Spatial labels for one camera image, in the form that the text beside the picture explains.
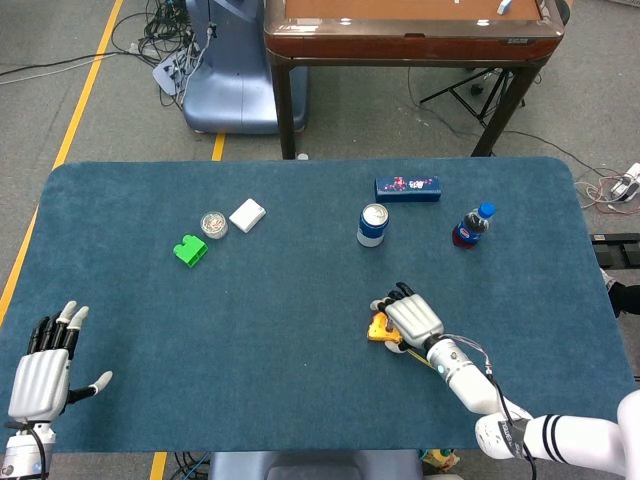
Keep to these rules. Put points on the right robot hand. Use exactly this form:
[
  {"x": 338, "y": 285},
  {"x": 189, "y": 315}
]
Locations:
[{"x": 412, "y": 317}]

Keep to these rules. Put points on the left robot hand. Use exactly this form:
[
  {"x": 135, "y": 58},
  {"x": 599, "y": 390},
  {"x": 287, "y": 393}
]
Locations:
[{"x": 40, "y": 380}]

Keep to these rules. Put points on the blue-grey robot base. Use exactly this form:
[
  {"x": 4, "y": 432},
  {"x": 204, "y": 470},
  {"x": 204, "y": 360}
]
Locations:
[{"x": 235, "y": 90}]

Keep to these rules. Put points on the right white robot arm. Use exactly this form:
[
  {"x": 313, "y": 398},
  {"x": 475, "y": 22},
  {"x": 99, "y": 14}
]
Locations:
[{"x": 465, "y": 375}]

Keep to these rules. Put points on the blue white soda can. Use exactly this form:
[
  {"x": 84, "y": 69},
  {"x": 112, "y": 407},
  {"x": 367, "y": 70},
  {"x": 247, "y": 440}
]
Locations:
[{"x": 372, "y": 227}]

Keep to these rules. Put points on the cola bottle blue cap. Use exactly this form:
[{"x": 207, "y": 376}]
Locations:
[{"x": 470, "y": 230}]

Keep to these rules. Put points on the dark blue printed box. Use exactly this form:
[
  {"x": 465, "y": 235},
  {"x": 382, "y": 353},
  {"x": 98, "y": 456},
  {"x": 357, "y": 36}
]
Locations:
[{"x": 407, "y": 190}]

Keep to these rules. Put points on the blue felt table mat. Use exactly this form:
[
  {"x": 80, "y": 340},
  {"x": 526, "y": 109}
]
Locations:
[{"x": 275, "y": 325}]

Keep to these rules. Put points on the yellow green toy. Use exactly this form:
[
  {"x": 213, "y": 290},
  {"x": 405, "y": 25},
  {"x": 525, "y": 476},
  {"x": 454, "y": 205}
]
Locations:
[{"x": 440, "y": 457}]

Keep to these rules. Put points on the blue-grey robot torso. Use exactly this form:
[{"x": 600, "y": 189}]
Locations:
[{"x": 310, "y": 465}]

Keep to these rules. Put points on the white plastic box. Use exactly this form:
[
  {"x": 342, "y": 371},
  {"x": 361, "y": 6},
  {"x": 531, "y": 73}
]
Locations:
[{"x": 247, "y": 215}]

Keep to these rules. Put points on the green toy brick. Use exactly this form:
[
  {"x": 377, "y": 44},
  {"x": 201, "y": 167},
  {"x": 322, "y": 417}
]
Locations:
[{"x": 190, "y": 252}]

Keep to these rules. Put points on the black foot pedal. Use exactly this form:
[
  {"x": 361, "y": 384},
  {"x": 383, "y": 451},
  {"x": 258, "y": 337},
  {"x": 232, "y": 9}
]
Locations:
[{"x": 615, "y": 250}]

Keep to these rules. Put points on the clear round clip container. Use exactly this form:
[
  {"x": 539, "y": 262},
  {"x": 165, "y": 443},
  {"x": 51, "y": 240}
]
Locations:
[{"x": 214, "y": 225}]

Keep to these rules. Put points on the black tripod stand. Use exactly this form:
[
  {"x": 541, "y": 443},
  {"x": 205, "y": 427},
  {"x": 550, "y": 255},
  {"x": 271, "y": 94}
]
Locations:
[{"x": 462, "y": 97}]

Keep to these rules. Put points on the white power strip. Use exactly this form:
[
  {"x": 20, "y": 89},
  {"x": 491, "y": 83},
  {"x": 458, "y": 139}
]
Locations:
[{"x": 625, "y": 185}]

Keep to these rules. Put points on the brown mahjong table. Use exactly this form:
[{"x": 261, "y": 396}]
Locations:
[{"x": 400, "y": 45}]

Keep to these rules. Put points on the grey floor power strip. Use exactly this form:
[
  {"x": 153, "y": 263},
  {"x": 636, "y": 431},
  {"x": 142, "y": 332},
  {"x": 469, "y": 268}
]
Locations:
[{"x": 167, "y": 75}]

